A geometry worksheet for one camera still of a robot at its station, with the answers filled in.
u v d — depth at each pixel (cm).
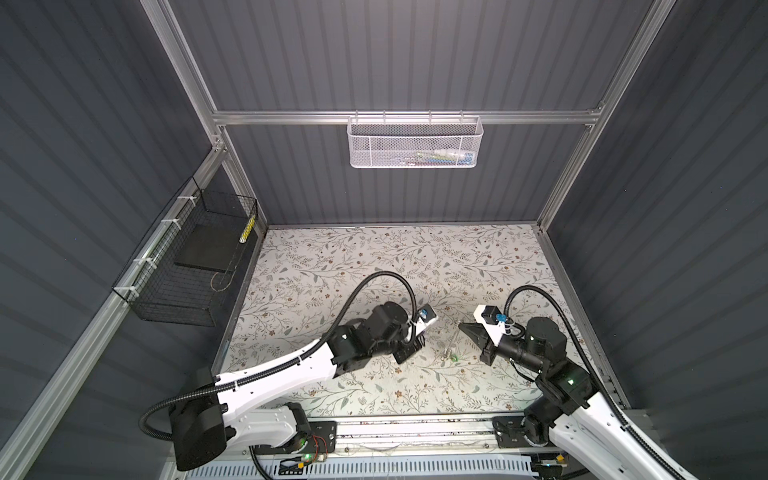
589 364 55
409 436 75
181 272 72
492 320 60
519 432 73
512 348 63
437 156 93
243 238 80
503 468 71
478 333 66
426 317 62
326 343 52
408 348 64
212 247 75
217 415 39
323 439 72
